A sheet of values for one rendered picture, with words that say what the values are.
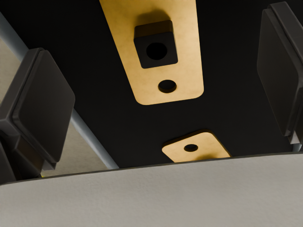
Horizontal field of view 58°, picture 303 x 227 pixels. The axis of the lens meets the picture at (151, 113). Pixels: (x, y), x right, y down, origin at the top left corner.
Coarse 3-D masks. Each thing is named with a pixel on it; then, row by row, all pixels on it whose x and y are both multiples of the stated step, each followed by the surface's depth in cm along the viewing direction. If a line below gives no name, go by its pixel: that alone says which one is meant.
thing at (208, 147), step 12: (204, 132) 18; (168, 144) 19; (180, 144) 19; (204, 144) 19; (216, 144) 19; (168, 156) 20; (180, 156) 20; (192, 156) 20; (204, 156) 20; (216, 156) 20; (228, 156) 20
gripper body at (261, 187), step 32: (224, 160) 6; (256, 160) 5; (288, 160) 5; (0, 192) 6; (32, 192) 6; (64, 192) 6; (96, 192) 6; (128, 192) 5; (160, 192) 5; (192, 192) 5; (224, 192) 5; (256, 192) 5; (288, 192) 5; (0, 224) 6; (32, 224) 5; (64, 224) 5; (96, 224) 5; (128, 224) 5; (160, 224) 5; (192, 224) 5; (224, 224) 5; (256, 224) 4; (288, 224) 4
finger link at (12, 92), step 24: (24, 72) 10; (48, 72) 11; (24, 96) 9; (48, 96) 11; (72, 96) 13; (0, 120) 8; (24, 120) 9; (48, 120) 10; (24, 144) 9; (48, 144) 10; (24, 168) 9; (48, 168) 11
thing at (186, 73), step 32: (128, 0) 11; (160, 0) 11; (192, 0) 11; (128, 32) 12; (160, 32) 11; (192, 32) 12; (128, 64) 14; (160, 64) 12; (192, 64) 13; (160, 96) 15; (192, 96) 15
